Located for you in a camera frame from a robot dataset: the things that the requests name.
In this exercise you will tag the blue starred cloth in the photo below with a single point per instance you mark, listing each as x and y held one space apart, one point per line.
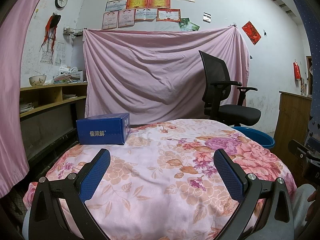
313 30

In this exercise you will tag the red black tassel ornament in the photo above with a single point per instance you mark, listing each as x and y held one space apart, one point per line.
51 25

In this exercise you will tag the stack of papers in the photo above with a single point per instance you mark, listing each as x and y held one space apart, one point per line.
69 96
26 107

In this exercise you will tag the person's right hand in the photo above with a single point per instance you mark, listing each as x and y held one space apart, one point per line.
315 197

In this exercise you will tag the black mesh office chair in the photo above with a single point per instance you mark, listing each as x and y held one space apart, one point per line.
215 72

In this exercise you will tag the green landscape photo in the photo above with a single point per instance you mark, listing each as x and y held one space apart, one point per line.
183 23
193 27

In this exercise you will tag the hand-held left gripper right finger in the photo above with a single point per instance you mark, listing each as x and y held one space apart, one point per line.
228 177

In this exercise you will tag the group of wall certificates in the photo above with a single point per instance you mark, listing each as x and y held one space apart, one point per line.
140 5

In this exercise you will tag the stack of books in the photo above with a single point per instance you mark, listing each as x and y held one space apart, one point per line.
68 76

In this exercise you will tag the red hanging packet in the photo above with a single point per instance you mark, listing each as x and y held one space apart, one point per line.
297 70

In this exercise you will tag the floral ceramic bowl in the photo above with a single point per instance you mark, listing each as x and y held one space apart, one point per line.
37 80

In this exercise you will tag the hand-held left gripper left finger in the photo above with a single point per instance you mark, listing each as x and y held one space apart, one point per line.
96 175

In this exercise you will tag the blue plastic basin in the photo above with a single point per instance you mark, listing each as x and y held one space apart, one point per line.
262 137

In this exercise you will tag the small black white card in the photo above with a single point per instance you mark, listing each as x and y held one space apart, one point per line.
207 17

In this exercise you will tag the round wall clock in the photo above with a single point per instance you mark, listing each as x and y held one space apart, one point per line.
61 0

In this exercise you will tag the red diamond wall paper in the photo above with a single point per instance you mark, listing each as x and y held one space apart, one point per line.
251 32

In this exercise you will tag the pink curtain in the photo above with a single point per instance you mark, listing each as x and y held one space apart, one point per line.
10 105

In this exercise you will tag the white wall calendar sheet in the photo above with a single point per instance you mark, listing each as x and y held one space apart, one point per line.
60 52

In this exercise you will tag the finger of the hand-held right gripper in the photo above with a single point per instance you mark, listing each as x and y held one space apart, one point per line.
313 143
298 148

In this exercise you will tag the blue cardboard box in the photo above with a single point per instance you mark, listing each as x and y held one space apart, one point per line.
100 130

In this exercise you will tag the pink hanging sheet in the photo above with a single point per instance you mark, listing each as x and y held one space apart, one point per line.
150 67

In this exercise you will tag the person's grey trouser leg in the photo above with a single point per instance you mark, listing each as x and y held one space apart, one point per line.
302 200

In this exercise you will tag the pink floral blanket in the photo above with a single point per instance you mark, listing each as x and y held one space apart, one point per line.
162 167

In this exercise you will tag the wooden shelf desk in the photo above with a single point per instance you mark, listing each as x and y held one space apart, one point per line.
53 105

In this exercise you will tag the wooden cabinet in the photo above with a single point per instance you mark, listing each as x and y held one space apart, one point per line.
292 115

